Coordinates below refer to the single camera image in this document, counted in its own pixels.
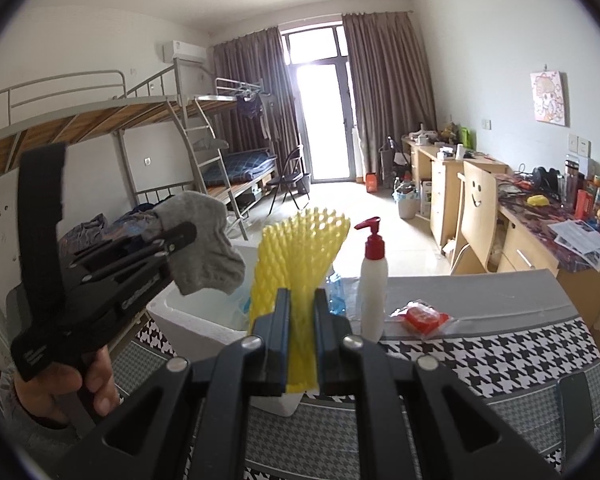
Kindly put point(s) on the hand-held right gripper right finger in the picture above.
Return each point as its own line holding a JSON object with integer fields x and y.
{"x": 322, "y": 345}

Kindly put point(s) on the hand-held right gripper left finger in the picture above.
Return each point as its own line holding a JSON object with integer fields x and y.
{"x": 281, "y": 340}

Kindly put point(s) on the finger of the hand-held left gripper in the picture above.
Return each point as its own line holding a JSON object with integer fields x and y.
{"x": 125, "y": 242}
{"x": 175, "y": 235}

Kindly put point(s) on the grey sock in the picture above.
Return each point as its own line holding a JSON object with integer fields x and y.
{"x": 205, "y": 260}

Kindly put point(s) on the yellow foam net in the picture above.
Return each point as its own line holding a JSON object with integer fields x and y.
{"x": 300, "y": 260}

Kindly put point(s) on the white foam box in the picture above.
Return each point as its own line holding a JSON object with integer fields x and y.
{"x": 195, "y": 320}

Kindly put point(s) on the person's left forearm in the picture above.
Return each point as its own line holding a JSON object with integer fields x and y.
{"x": 35, "y": 445}

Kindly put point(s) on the person's left hand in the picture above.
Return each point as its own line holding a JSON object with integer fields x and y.
{"x": 50, "y": 390}

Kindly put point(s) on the blue quilt bundle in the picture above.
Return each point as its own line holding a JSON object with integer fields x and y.
{"x": 90, "y": 232}

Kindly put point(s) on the clear plastic water bottle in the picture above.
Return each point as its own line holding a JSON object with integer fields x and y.
{"x": 339, "y": 295}

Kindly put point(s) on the white pump lotion bottle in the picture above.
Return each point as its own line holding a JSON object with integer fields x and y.
{"x": 372, "y": 290}

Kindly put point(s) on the metal bunk ladder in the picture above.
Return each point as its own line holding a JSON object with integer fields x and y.
{"x": 205, "y": 160}

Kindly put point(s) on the blue bed mattress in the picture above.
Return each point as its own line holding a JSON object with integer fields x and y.
{"x": 240, "y": 165}

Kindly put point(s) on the red snack packet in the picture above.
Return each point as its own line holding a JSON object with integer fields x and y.
{"x": 422, "y": 319}

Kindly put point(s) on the black folding chair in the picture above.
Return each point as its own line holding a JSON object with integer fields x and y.
{"x": 290, "y": 177}

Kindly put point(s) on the large metal bunk bed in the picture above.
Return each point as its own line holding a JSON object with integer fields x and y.
{"x": 70, "y": 125}

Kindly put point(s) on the small metal bunk bed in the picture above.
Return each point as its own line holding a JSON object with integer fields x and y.
{"x": 240, "y": 105}

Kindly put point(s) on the hanging dark clothes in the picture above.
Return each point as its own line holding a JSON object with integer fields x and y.
{"x": 252, "y": 110}

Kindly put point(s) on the light plastic bucket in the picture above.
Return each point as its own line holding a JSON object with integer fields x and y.
{"x": 406, "y": 205}

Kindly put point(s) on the orange floor container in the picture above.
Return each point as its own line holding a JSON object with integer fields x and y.
{"x": 371, "y": 182}

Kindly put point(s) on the narrow brown curtain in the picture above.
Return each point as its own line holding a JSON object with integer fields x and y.
{"x": 250, "y": 70}

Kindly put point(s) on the houndstooth tablecloth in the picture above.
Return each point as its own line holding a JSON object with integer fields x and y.
{"x": 505, "y": 360}

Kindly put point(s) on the white air conditioner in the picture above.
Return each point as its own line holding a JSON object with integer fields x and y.
{"x": 184, "y": 51}

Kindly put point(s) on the glass balcony door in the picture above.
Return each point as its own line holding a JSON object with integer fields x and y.
{"x": 325, "y": 120}

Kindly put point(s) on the plain wooden desk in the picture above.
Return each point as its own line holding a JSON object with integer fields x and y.
{"x": 442, "y": 195}

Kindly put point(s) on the black bag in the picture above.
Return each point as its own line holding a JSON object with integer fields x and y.
{"x": 391, "y": 155}

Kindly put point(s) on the wooden smiley chair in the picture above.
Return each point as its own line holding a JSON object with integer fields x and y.
{"x": 475, "y": 210}

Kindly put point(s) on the wooden desk with patterned cover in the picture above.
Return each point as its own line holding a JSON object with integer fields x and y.
{"x": 535, "y": 245}

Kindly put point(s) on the green bag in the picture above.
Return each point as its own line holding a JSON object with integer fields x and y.
{"x": 467, "y": 136}

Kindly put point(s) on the wide brown curtain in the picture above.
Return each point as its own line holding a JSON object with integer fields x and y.
{"x": 390, "y": 95}

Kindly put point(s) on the yellow desk object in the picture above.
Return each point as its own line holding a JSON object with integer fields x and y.
{"x": 538, "y": 200}

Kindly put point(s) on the dark smartphone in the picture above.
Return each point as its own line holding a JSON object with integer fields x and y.
{"x": 577, "y": 405}

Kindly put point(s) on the white printed papers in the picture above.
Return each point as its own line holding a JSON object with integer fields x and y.
{"x": 580, "y": 240}

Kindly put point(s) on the black headphones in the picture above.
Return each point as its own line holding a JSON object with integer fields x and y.
{"x": 545, "y": 177}

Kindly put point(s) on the row of toiletry bottles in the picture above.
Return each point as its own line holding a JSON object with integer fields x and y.
{"x": 595, "y": 200}

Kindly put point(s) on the white double wall socket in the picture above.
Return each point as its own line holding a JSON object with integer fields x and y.
{"x": 579, "y": 146}

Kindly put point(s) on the cartoon wall picture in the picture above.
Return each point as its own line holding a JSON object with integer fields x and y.
{"x": 550, "y": 97}

